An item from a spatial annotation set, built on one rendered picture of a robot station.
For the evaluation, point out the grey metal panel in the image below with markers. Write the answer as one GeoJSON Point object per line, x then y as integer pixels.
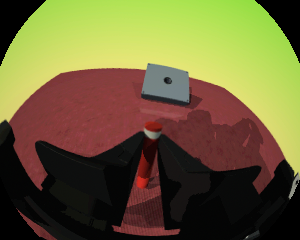
{"type": "Point", "coordinates": [166, 84]}

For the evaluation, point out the red peg with white band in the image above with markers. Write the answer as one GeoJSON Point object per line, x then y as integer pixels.
{"type": "Point", "coordinates": [153, 130]}

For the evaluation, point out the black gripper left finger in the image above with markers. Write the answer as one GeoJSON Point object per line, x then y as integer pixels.
{"type": "Point", "coordinates": [108, 176]}

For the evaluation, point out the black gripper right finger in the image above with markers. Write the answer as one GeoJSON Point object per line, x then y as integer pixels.
{"type": "Point", "coordinates": [187, 185]}

